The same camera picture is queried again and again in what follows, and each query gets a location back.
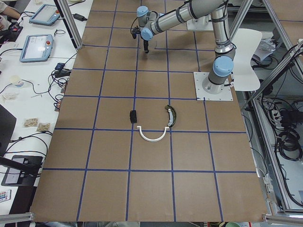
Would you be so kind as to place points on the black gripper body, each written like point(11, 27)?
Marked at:
point(145, 42)

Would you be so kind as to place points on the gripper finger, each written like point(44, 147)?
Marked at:
point(146, 49)

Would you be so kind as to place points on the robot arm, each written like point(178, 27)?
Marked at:
point(151, 23)

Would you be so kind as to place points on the small black plastic block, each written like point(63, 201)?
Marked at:
point(133, 116)

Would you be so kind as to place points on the olive brake shoe part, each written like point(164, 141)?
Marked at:
point(172, 115)

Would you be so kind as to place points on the black power adapter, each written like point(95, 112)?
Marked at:
point(79, 17)

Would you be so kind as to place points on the white curved plastic part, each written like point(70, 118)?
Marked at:
point(153, 139)

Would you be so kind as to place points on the white chair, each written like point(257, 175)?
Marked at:
point(246, 42)

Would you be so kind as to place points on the far blue teach pendant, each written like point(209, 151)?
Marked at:
point(47, 15)

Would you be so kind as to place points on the blue teach pendant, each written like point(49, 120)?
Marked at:
point(37, 48)
point(47, 15)

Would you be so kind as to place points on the near blue teach pendant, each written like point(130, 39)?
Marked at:
point(37, 48)

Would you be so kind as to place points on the paper cup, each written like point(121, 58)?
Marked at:
point(16, 81)

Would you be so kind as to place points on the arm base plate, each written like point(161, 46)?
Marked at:
point(206, 91)
point(203, 24)

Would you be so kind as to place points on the aluminium frame post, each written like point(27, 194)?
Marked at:
point(69, 23)

